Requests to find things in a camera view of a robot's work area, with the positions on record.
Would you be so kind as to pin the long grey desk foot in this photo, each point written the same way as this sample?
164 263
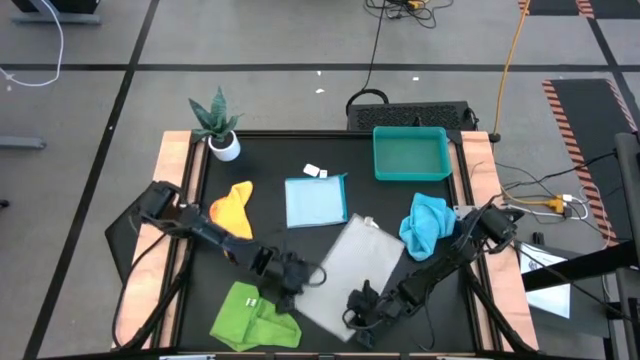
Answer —
55 19

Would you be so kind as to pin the small striped-edge floor mat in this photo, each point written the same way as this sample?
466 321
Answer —
555 6

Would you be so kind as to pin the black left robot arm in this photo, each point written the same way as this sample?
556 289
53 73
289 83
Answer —
200 230

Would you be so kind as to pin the orange microfiber towel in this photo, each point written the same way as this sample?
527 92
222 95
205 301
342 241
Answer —
232 212

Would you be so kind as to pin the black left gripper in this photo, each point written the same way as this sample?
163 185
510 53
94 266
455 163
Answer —
292 272

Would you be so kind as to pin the wooden table board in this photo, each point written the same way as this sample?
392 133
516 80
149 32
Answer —
505 300
145 290

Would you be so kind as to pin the green microfiber towel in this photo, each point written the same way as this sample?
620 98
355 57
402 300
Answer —
245 325

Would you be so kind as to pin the white paper sheet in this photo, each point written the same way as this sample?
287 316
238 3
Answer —
550 300

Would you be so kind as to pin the grey post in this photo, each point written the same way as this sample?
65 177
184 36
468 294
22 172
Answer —
629 200

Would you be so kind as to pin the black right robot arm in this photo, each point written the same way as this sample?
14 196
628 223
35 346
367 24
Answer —
450 260

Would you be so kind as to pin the black computer case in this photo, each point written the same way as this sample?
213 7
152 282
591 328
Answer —
410 116

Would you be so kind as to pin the bright blue microfiber towel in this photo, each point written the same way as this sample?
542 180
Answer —
425 225

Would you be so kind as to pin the left wooden table board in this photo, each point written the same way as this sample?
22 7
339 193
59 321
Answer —
145 290

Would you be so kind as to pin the large striped-edge floor mat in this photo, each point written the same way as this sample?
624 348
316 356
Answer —
590 130

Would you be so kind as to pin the short grey desk foot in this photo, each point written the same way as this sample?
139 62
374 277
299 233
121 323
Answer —
22 143

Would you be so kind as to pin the right wooden table board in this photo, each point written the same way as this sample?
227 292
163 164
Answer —
505 300

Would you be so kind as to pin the right black frame strut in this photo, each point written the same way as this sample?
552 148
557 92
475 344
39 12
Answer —
492 310

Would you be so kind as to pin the green artificial plant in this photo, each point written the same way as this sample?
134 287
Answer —
215 117

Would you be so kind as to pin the black frame strut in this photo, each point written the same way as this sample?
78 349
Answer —
160 305
492 310

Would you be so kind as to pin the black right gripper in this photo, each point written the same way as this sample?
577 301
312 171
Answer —
380 310

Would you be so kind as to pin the white plant pot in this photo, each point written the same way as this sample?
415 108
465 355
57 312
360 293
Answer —
225 150

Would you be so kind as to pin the yellow power connector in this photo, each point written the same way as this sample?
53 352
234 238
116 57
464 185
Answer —
554 203

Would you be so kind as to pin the black beam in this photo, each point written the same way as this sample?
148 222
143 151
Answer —
580 267

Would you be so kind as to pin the teal plastic bin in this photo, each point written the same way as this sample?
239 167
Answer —
411 155

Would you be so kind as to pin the left black frame strut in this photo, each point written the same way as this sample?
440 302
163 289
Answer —
160 305

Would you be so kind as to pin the white waffle microfiber towel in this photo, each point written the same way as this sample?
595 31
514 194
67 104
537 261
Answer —
350 270

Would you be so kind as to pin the pale blue teal-edged towel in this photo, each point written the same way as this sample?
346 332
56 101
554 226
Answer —
315 202

